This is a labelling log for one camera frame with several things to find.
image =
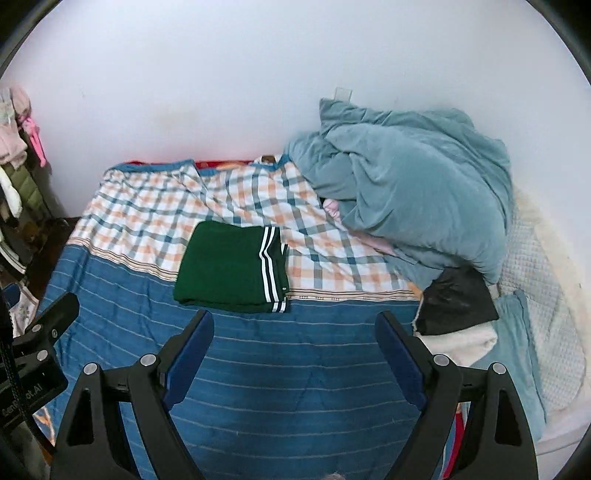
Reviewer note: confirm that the white patterned cloth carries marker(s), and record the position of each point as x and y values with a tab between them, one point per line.
25	309

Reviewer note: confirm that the clear wall hook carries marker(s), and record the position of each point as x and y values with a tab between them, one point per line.
344	92

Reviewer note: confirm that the white quilted blanket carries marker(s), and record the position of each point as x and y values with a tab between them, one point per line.
540	277

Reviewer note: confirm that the green and white jacket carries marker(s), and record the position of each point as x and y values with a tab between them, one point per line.
221	272

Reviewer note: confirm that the pink cloth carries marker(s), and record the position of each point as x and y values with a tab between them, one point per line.
333	210

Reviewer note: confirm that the black and white fleece garment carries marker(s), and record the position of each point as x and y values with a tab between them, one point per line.
457	295

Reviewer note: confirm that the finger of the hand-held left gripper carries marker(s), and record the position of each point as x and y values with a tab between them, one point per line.
51	327

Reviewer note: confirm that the pink hanging garment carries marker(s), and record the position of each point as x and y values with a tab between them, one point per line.
16	120

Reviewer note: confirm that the light blue duvet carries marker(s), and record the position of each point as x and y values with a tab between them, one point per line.
406	184

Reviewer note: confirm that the blue striped plaid bedsheet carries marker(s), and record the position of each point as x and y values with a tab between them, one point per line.
277	369

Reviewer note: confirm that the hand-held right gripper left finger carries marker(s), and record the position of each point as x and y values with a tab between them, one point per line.
189	355

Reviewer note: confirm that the white hanging garment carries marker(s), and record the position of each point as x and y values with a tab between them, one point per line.
10	194

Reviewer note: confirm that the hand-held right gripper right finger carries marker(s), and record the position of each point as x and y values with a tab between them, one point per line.
399	355

